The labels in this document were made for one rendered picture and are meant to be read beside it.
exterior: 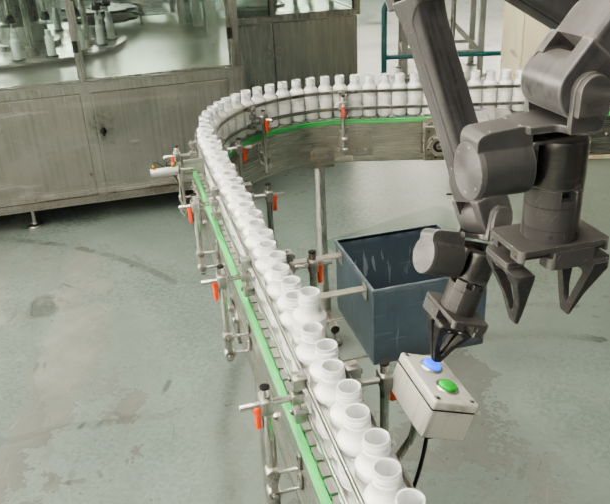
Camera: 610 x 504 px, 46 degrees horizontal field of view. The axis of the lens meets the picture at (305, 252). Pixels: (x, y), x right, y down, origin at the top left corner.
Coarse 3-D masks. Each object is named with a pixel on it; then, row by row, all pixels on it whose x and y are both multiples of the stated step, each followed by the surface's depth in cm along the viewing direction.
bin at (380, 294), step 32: (320, 256) 197; (352, 256) 205; (384, 256) 208; (352, 288) 180; (384, 288) 176; (416, 288) 178; (352, 320) 198; (384, 320) 180; (416, 320) 182; (384, 352) 184; (416, 352) 187
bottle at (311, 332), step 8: (304, 328) 122; (312, 328) 123; (320, 328) 122; (304, 336) 120; (312, 336) 120; (320, 336) 121; (304, 344) 121; (312, 344) 120; (296, 352) 123; (304, 352) 121; (312, 352) 121; (304, 360) 121; (312, 360) 121; (304, 368) 122
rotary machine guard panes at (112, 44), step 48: (0, 0) 397; (48, 0) 403; (96, 0) 409; (144, 0) 416; (192, 0) 423; (0, 48) 407; (48, 48) 413; (96, 48) 420; (144, 48) 427; (192, 48) 434
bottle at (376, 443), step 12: (372, 432) 98; (384, 432) 97; (372, 444) 95; (384, 444) 95; (360, 456) 98; (372, 456) 95; (384, 456) 95; (360, 468) 97; (372, 468) 96; (360, 480) 97; (360, 492) 98
